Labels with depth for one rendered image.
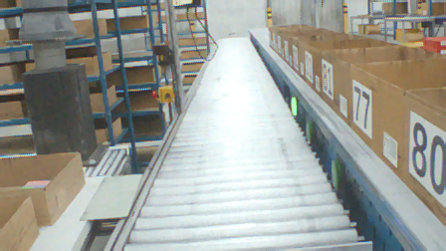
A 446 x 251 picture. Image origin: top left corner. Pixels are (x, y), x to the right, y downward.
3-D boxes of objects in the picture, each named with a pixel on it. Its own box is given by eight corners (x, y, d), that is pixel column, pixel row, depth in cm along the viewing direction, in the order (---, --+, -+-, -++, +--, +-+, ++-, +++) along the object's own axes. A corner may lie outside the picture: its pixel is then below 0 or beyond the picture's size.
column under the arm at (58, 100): (21, 172, 147) (2, 76, 139) (46, 150, 173) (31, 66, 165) (97, 166, 148) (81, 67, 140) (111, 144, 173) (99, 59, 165)
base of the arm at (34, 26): (10, 41, 140) (6, 9, 138) (31, 37, 159) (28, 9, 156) (67, 37, 141) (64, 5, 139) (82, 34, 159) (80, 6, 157)
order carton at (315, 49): (305, 82, 195) (303, 43, 191) (371, 77, 194) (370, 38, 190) (322, 100, 157) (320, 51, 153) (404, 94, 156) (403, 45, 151)
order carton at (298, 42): (293, 70, 233) (291, 37, 228) (349, 66, 232) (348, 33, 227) (305, 82, 194) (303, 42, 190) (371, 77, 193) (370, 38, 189)
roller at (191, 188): (148, 200, 129) (146, 184, 128) (331, 187, 128) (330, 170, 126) (145, 208, 125) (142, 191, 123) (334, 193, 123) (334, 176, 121)
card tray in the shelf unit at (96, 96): (35, 117, 246) (31, 100, 243) (54, 106, 275) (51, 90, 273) (105, 111, 245) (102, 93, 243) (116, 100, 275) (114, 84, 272)
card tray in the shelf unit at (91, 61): (27, 82, 242) (24, 64, 240) (51, 74, 272) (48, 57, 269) (96, 75, 239) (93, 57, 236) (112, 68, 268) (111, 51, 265)
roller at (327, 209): (134, 232, 111) (131, 214, 109) (346, 217, 109) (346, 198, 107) (130, 242, 106) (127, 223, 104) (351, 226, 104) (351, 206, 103)
